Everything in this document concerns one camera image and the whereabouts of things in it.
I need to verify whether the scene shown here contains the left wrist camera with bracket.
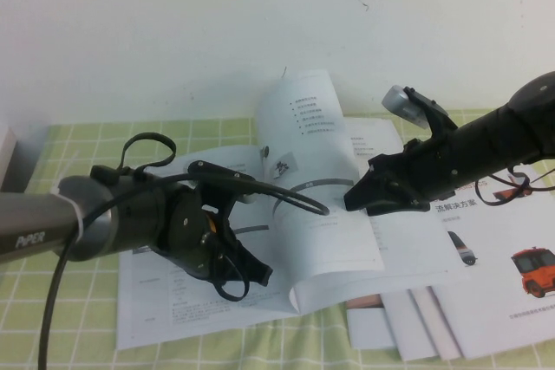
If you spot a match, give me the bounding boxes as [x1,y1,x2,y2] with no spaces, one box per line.
[187,160,259,216]

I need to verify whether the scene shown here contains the thin black gripper wire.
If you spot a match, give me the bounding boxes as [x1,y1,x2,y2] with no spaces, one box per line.
[211,251,251,302]

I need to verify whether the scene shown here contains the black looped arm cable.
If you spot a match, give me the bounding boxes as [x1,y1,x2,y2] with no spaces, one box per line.
[119,132,177,172]

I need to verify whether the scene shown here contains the thick black camera cable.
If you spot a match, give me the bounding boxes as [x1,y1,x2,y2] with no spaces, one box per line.
[36,172,333,370]

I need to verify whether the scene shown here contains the white box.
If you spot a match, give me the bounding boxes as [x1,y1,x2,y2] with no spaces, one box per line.
[0,125,18,192]

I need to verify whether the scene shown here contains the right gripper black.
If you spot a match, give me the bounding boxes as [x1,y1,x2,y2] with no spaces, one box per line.
[343,138,457,217]

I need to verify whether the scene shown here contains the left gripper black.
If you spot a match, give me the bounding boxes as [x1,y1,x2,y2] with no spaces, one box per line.
[157,208,275,289]

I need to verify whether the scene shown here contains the white product catalogue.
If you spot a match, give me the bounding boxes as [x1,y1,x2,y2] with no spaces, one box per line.
[114,68,473,339]

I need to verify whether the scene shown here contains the green checked tablecloth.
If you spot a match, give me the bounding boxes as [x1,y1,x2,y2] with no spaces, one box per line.
[0,106,555,370]

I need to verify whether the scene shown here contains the thin red and black wires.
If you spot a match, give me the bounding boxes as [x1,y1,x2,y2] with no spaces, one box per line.
[479,164,555,207]

